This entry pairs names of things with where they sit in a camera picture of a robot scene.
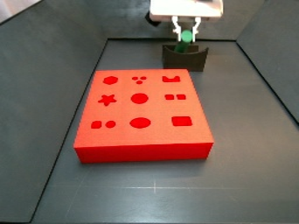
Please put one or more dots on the red shape sorter box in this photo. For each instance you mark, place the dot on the red shape sorter box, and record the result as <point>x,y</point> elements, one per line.
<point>142,116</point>

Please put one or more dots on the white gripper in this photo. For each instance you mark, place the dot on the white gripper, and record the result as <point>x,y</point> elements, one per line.
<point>184,10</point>

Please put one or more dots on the green cylinder peg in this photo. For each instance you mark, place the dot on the green cylinder peg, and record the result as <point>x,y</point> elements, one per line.
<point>180,48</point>

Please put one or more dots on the black curved holder stand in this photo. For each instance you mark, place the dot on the black curved holder stand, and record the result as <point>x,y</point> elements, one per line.
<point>190,60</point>

